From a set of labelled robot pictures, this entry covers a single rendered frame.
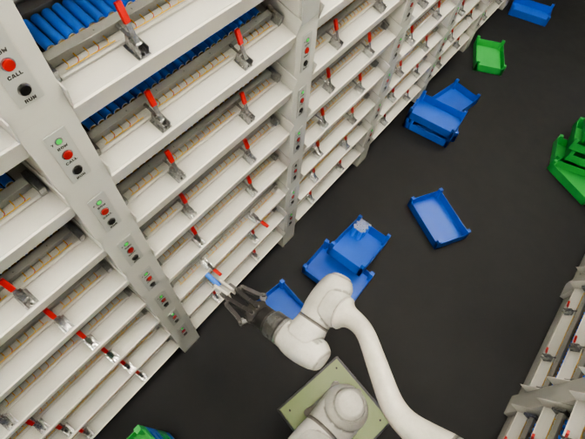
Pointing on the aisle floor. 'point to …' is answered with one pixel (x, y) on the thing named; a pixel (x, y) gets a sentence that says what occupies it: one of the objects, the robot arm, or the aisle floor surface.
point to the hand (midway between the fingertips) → (225, 288)
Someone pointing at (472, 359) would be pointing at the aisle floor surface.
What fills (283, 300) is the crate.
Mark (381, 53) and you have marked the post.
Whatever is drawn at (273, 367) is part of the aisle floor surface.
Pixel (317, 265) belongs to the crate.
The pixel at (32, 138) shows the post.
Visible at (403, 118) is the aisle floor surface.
